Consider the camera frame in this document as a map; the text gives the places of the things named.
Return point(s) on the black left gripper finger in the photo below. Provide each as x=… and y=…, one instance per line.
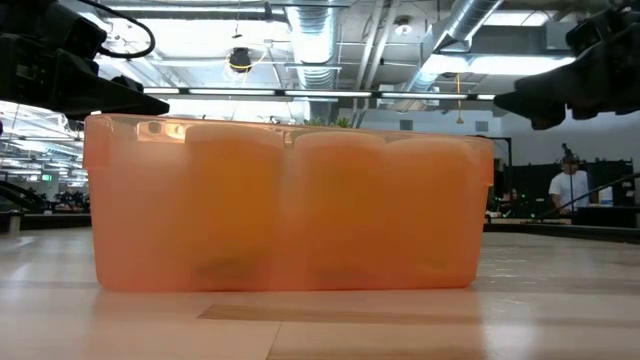
x=110, y=100
x=127, y=82

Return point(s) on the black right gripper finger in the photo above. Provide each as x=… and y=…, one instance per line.
x=535, y=102

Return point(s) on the orange translucent plastic basket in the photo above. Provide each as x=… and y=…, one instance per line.
x=150, y=225

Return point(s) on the black workstation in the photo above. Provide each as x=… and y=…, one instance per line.
x=530, y=180

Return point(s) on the person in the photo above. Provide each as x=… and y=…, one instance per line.
x=570, y=187

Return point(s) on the white ceiling sensor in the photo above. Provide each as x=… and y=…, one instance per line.
x=402, y=27

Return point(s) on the long ceiling light strip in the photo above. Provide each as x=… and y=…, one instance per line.
x=325, y=93

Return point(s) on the green artificial plant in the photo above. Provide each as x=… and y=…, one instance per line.
x=330, y=121

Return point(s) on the silver round ventilation duct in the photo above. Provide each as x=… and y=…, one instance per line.
x=312, y=45
x=465, y=20

